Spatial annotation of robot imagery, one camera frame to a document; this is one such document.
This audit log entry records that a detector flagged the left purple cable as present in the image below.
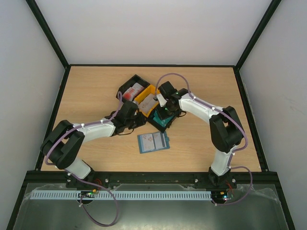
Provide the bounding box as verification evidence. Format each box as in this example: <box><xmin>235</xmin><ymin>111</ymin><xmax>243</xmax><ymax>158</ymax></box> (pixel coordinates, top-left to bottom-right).
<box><xmin>45</xmin><ymin>91</ymin><xmax>119</xmax><ymax>227</ymax></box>

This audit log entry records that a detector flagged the white vip card stack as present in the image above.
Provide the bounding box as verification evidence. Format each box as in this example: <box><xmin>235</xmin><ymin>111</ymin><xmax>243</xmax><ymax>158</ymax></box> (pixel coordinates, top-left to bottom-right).
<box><xmin>139</xmin><ymin>93</ymin><xmax>157</xmax><ymax>114</ymax></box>

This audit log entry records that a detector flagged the yellow bin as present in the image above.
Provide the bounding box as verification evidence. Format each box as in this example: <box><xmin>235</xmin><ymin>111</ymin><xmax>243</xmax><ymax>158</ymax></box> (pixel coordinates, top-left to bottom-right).
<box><xmin>133</xmin><ymin>84</ymin><xmax>158</xmax><ymax>117</ymax></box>

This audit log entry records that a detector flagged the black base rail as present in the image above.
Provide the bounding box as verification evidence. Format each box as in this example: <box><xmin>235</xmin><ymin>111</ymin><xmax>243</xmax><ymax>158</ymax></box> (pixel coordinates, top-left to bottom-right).
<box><xmin>23</xmin><ymin>171</ymin><xmax>280</xmax><ymax>191</ymax></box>

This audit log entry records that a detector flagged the black enclosure frame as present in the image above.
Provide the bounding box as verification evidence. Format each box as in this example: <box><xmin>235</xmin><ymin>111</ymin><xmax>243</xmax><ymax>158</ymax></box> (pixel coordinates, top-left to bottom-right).
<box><xmin>7</xmin><ymin>0</ymin><xmax>295</xmax><ymax>230</ymax></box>

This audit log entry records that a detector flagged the white floral card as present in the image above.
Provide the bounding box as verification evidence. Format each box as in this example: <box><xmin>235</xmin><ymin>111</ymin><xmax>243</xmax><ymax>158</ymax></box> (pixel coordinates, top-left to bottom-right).
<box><xmin>141</xmin><ymin>134</ymin><xmax>154</xmax><ymax>151</ymax></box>

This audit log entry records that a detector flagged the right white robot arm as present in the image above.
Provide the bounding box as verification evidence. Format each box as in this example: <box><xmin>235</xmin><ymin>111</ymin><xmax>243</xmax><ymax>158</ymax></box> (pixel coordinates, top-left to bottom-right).
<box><xmin>156</xmin><ymin>81</ymin><xmax>246</xmax><ymax>188</ymax></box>

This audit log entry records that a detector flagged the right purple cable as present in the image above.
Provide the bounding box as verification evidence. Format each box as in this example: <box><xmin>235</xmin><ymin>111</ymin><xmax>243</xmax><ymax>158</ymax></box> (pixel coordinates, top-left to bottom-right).
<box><xmin>155</xmin><ymin>73</ymin><xmax>254</xmax><ymax>207</ymax></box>

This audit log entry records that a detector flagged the black bin with teal cards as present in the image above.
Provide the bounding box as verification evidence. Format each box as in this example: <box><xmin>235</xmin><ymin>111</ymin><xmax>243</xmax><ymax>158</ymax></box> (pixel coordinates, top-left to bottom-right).
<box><xmin>147</xmin><ymin>108</ymin><xmax>177</xmax><ymax>133</ymax></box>

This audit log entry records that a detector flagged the red patterned card stack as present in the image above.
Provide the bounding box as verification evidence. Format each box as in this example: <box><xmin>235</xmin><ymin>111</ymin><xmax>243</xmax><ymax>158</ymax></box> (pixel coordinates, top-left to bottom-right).
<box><xmin>123</xmin><ymin>83</ymin><xmax>144</xmax><ymax>101</ymax></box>

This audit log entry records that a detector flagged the light blue slotted cable duct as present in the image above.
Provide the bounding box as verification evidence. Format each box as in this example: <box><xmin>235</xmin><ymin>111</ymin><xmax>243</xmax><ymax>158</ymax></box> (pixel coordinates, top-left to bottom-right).
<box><xmin>30</xmin><ymin>190</ymin><xmax>212</xmax><ymax>201</ymax></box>

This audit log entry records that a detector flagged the black bin with red cards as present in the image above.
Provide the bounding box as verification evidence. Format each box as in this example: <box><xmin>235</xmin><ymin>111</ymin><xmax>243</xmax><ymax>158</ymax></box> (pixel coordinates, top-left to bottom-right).
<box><xmin>118</xmin><ymin>74</ymin><xmax>150</xmax><ymax>103</ymax></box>

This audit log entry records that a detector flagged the blue card holder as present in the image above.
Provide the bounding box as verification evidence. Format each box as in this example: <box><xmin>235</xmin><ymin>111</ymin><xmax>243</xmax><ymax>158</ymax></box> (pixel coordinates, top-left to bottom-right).
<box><xmin>137</xmin><ymin>131</ymin><xmax>170</xmax><ymax>154</ymax></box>

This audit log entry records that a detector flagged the teal card stack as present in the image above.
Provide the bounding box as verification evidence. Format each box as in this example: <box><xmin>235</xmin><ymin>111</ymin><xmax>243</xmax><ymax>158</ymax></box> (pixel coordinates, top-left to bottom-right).
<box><xmin>153</xmin><ymin>111</ymin><xmax>172</xmax><ymax>127</ymax></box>

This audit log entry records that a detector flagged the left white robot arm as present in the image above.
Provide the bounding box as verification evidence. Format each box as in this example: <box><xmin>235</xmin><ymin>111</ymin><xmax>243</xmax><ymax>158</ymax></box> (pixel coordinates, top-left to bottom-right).
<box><xmin>40</xmin><ymin>101</ymin><xmax>146</xmax><ymax>179</ymax></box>

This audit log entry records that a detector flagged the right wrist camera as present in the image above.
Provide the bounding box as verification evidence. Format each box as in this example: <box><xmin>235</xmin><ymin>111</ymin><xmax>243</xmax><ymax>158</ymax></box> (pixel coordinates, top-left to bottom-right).
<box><xmin>157</xmin><ymin>94</ymin><xmax>167</xmax><ymax>107</ymax></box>

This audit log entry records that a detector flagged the purple cable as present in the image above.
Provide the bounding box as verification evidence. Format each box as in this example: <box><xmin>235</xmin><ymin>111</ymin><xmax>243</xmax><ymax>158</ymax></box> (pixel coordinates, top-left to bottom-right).
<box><xmin>155</xmin><ymin>73</ymin><xmax>254</xmax><ymax>207</ymax></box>
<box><xmin>45</xmin><ymin>91</ymin><xmax>119</xmax><ymax>227</ymax></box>

